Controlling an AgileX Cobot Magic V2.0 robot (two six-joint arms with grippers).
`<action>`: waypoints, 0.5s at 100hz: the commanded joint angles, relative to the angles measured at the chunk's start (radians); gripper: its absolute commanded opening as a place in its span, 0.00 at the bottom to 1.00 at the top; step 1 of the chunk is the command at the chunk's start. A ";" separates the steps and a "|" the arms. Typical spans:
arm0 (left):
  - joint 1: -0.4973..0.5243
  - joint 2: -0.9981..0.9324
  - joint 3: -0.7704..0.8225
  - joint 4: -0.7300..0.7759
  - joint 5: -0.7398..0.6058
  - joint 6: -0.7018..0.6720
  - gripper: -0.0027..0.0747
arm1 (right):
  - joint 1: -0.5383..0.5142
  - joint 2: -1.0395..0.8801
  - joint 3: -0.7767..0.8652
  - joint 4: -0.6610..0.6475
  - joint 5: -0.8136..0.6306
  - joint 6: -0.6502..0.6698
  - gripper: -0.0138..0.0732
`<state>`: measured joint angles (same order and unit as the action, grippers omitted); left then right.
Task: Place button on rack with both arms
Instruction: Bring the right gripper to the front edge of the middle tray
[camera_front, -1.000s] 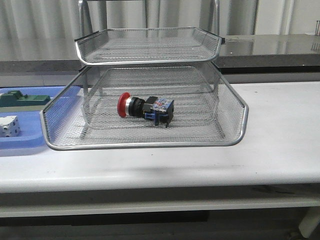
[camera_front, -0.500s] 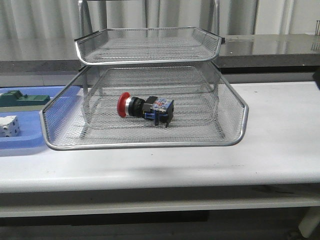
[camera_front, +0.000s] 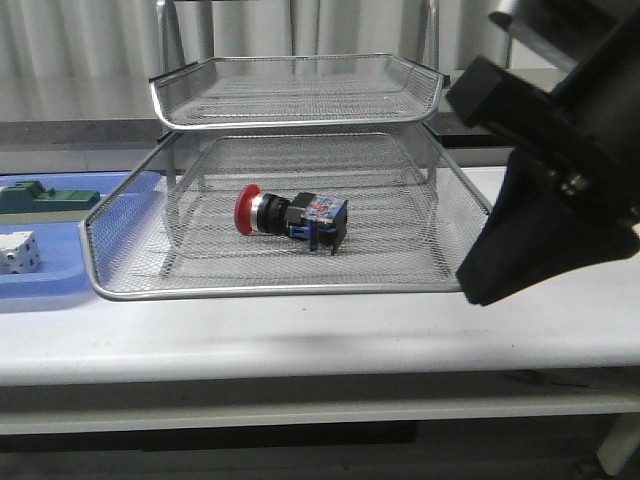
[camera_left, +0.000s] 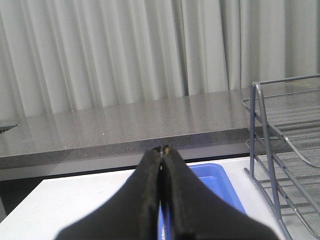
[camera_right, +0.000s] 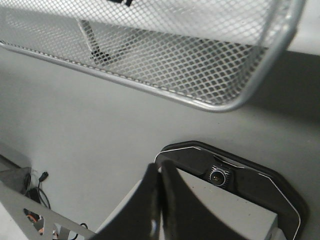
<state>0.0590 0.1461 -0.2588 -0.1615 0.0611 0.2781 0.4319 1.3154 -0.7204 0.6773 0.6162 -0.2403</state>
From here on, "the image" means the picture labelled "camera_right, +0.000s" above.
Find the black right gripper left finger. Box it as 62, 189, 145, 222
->
91, 163, 160, 240

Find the black front camera device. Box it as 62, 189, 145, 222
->
154, 140, 309, 240

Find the silver mesh tray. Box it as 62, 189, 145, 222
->
0, 0, 306, 113

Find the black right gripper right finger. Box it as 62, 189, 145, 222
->
161, 160, 243, 240

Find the silver metal rack frame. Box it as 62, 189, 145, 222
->
77, 19, 111, 66

